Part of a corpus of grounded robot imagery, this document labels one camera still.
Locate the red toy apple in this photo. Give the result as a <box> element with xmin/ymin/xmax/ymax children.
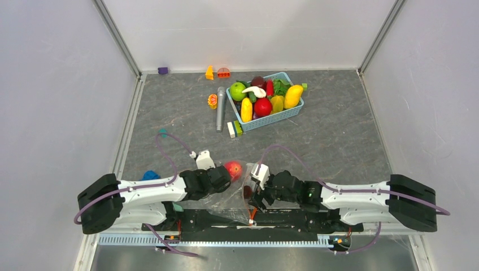
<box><xmin>224</xmin><ymin>160</ymin><xmax>243</xmax><ymax>182</ymax></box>

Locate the clear zip top bag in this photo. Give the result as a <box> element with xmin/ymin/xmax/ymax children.
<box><xmin>204</xmin><ymin>160</ymin><xmax>256</xmax><ymax>226</ymax></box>

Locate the red toy tomato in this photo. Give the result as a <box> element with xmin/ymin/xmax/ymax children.
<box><xmin>254</xmin><ymin>98</ymin><xmax>272</xmax><ymax>117</ymax></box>

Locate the green toy cucumber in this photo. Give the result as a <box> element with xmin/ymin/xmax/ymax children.
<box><xmin>237</xmin><ymin>80</ymin><xmax>257</xmax><ymax>103</ymax></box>

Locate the yellow-green toy fruit slice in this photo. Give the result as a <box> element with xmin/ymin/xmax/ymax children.
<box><xmin>270</xmin><ymin>95</ymin><xmax>284</xmax><ymax>115</ymax></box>

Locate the yellow toy mango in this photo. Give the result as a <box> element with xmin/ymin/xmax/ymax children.
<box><xmin>284</xmin><ymin>85</ymin><xmax>304</xmax><ymax>109</ymax></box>

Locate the white toy garlic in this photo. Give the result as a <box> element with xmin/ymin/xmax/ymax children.
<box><xmin>242</xmin><ymin>86</ymin><xmax>267</xmax><ymax>98</ymax></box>

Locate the dark red toy peach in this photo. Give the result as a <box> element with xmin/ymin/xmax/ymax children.
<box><xmin>250</xmin><ymin>76</ymin><xmax>267</xmax><ymax>90</ymax></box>

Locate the red toy chili pepper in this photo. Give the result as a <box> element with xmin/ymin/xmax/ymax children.
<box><xmin>265</xmin><ymin>79</ymin><xmax>275</xmax><ymax>99</ymax></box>

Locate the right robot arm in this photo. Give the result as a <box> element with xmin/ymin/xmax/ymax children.
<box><xmin>249</xmin><ymin>169</ymin><xmax>437</xmax><ymax>232</ymax></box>

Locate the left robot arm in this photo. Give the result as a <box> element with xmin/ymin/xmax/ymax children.
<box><xmin>74</xmin><ymin>166</ymin><xmax>232</xmax><ymax>235</ymax></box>

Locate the white green toy block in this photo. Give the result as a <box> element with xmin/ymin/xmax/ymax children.
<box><xmin>227</xmin><ymin>120</ymin><xmax>243</xmax><ymax>138</ymax></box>

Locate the light blue plastic basket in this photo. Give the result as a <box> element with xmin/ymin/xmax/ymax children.
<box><xmin>226</xmin><ymin>88</ymin><xmax>304</xmax><ymax>132</ymax></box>

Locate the blue toy car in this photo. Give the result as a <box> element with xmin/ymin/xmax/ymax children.
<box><xmin>141</xmin><ymin>171</ymin><xmax>161</xmax><ymax>181</ymax></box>

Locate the yellow toy corn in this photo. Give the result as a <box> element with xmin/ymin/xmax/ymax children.
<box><xmin>240</xmin><ymin>98</ymin><xmax>253</xmax><ymax>123</ymax></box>

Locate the orange slice toy block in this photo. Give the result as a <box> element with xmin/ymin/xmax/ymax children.
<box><xmin>207</xmin><ymin>94</ymin><xmax>217</xmax><ymax>110</ymax></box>

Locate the silver toy microphone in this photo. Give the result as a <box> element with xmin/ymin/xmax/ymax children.
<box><xmin>216</xmin><ymin>86</ymin><xmax>227</xmax><ymax>133</ymax></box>

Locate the green toy apple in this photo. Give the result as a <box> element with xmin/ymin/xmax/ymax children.
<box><xmin>230</xmin><ymin>82</ymin><xmax>247</xmax><ymax>102</ymax></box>

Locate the green toy lettuce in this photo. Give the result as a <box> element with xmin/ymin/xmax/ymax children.
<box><xmin>273</xmin><ymin>79</ymin><xmax>291</xmax><ymax>97</ymax></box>

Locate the red semicircle toy block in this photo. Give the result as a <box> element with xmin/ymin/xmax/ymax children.
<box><xmin>217</xmin><ymin>67</ymin><xmax>231</xmax><ymax>78</ymax></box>

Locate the purple toy block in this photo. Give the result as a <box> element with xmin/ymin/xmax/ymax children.
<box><xmin>157</xmin><ymin>67</ymin><xmax>169</xmax><ymax>75</ymax></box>

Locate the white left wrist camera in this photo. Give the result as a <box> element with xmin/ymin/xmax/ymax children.
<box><xmin>189</xmin><ymin>150</ymin><xmax>216</xmax><ymax>170</ymax></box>

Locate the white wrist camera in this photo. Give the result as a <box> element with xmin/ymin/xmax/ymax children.
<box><xmin>250</xmin><ymin>163</ymin><xmax>270</xmax><ymax>190</ymax></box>
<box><xmin>189</xmin><ymin>150</ymin><xmax>216</xmax><ymax>170</ymax></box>

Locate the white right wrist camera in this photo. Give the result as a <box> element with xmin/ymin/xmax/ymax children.
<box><xmin>250</xmin><ymin>163</ymin><xmax>270</xmax><ymax>190</ymax></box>

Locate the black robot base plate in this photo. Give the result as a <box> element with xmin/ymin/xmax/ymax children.
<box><xmin>152</xmin><ymin>203</ymin><xmax>364</xmax><ymax>242</ymax></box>

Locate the white slotted cable duct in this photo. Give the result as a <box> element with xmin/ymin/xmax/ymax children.
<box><xmin>98</xmin><ymin>233</ymin><xmax>333</xmax><ymax>248</ymax></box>

